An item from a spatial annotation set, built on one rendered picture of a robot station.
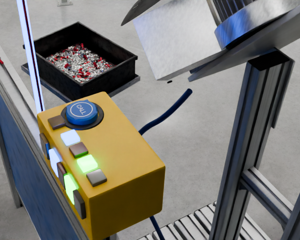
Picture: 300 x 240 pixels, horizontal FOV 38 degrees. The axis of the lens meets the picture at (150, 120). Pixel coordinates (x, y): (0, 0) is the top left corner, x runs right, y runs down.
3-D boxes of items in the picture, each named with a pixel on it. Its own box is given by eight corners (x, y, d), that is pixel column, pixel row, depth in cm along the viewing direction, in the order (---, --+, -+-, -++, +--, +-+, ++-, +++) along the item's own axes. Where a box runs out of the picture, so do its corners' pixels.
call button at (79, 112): (103, 122, 56) (102, 112, 55) (74, 133, 55) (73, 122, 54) (90, 105, 59) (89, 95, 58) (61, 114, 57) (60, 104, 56)
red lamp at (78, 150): (89, 154, 51) (88, 150, 51) (75, 159, 51) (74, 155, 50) (82, 144, 53) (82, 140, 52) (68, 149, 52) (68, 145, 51)
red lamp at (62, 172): (70, 189, 53) (67, 173, 51) (65, 191, 53) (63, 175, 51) (63, 177, 54) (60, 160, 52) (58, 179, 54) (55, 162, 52)
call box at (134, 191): (163, 218, 57) (167, 163, 50) (92, 253, 53) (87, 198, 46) (107, 142, 68) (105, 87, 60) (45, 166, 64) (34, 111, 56)
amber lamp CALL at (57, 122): (66, 125, 55) (65, 122, 54) (53, 130, 54) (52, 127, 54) (61, 117, 56) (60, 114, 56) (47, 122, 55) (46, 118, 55)
